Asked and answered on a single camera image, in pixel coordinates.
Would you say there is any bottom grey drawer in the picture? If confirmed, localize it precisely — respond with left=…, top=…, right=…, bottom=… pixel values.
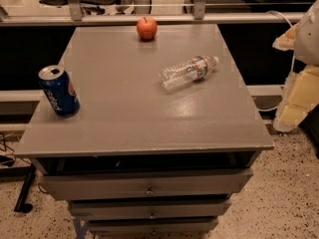
left=88, top=217, right=218, bottom=235

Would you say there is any blue pepsi can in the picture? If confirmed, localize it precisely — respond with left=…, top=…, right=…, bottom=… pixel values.
left=38, top=65, right=80, bottom=118

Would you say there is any grey drawer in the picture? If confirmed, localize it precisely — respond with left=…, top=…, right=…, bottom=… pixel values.
left=88, top=217, right=218, bottom=235
left=69, top=198, right=231, bottom=220
left=40, top=168, right=252, bottom=200

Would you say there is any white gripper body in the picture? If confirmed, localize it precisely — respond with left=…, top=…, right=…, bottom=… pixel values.
left=294, top=0, right=319, bottom=66

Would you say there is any red apple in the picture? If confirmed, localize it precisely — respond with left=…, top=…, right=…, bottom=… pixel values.
left=137, top=17, right=158, bottom=40

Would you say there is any middle grey drawer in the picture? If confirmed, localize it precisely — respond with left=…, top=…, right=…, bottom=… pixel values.
left=69, top=198, right=231, bottom=220

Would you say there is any top grey drawer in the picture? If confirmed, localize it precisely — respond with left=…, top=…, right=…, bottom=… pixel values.
left=40, top=168, right=252, bottom=200

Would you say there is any grey drawer cabinet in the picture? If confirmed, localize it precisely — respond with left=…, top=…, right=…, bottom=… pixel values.
left=14, top=24, right=275, bottom=236

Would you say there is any black stand leg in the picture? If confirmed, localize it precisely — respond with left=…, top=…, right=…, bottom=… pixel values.
left=14, top=164, right=36, bottom=213

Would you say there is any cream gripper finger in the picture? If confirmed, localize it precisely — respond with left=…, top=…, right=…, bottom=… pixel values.
left=272, top=24, right=298, bottom=51
left=273, top=65, right=319, bottom=132

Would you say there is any white cable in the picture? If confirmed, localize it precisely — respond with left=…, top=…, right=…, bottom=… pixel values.
left=256, top=10, right=297, bottom=113

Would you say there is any clear plastic water bottle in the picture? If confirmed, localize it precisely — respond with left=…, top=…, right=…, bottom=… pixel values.
left=159, top=56, right=219, bottom=92

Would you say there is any metal window rail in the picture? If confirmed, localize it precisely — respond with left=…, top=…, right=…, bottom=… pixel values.
left=0, top=0, right=318, bottom=27

